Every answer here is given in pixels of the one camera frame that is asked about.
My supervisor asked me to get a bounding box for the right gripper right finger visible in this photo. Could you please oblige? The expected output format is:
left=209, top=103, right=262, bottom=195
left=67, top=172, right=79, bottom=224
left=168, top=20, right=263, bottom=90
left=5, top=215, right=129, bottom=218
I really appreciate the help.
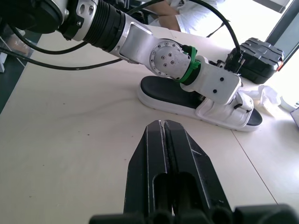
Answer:
left=164, top=119, right=232, bottom=211

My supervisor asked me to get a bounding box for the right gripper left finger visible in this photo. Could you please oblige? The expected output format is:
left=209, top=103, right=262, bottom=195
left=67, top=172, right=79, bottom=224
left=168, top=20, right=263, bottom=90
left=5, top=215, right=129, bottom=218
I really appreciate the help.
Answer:
left=123, top=119, right=175, bottom=214

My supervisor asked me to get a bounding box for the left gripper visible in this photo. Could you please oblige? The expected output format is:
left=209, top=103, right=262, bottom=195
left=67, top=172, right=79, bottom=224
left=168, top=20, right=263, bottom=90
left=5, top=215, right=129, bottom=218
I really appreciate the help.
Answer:
left=209, top=48, right=245, bottom=76

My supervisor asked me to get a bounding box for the white sandal black footbed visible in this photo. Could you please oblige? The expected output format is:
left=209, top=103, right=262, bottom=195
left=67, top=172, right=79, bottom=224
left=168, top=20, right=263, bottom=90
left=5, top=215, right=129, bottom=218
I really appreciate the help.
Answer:
left=137, top=75, right=263, bottom=133

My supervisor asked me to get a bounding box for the black tool case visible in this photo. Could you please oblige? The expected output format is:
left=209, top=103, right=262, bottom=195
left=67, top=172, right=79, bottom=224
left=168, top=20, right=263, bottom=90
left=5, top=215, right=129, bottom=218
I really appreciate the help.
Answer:
left=239, top=37, right=285, bottom=85

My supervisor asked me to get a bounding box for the white crumpled tissue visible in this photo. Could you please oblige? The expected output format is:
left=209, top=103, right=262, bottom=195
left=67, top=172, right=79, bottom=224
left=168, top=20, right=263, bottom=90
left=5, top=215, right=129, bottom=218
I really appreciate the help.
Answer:
left=242, top=84, right=282, bottom=118

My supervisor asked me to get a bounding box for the person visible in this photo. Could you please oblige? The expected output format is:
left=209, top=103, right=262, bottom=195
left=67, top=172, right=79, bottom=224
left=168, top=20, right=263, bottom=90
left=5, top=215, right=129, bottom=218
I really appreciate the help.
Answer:
left=146, top=0, right=232, bottom=34

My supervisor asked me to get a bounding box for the robot body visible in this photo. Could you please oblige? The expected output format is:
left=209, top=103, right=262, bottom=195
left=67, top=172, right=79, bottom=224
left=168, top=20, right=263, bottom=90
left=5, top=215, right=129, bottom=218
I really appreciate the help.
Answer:
left=0, top=0, right=65, bottom=34

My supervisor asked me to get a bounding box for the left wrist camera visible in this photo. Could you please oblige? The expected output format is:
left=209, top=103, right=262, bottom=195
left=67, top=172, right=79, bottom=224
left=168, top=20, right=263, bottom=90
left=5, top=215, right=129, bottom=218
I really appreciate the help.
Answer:
left=180, top=55, right=242, bottom=105

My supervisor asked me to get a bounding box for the black cable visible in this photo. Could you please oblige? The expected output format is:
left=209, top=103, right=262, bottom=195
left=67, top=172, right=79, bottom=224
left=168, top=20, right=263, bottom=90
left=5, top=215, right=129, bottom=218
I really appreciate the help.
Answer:
left=0, top=46, right=123, bottom=71
left=193, top=0, right=244, bottom=62
left=9, top=24, right=97, bottom=55

